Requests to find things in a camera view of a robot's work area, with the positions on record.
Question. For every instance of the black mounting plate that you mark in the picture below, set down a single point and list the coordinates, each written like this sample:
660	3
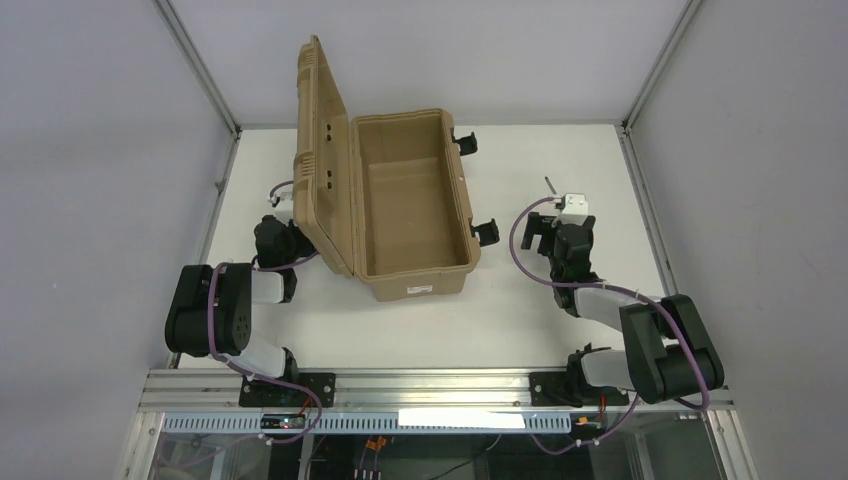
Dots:
261	394
561	388

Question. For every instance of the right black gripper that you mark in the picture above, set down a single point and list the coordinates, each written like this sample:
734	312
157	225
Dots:
556	227

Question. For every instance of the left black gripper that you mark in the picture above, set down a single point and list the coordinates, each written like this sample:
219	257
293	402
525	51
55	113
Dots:
291	237

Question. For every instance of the white slotted cable duct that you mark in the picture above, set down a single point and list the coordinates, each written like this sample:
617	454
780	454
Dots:
404	421

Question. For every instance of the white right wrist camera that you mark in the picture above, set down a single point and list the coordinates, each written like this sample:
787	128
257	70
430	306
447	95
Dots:
572	208

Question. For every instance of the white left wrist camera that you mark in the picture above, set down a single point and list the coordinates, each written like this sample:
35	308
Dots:
283	210

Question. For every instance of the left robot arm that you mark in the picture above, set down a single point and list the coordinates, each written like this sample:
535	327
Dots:
211	310

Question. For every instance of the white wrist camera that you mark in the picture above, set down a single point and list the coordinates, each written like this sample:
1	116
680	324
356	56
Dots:
283	210
572	208

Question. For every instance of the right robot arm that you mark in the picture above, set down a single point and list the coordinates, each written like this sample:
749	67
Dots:
667	353

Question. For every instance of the black toolbox latch near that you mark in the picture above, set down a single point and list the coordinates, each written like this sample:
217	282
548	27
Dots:
486	233

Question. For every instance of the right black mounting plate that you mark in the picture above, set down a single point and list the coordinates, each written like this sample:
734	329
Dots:
561	388

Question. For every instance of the aluminium frame rail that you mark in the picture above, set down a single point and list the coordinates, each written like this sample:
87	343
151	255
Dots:
358	390

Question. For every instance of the tan plastic toolbox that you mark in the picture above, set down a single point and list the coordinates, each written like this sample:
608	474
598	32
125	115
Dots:
383	198

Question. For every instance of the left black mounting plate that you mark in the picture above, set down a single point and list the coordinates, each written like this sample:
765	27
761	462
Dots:
261	394

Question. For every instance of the black yellow screwdriver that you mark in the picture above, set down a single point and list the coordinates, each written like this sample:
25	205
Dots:
550	186

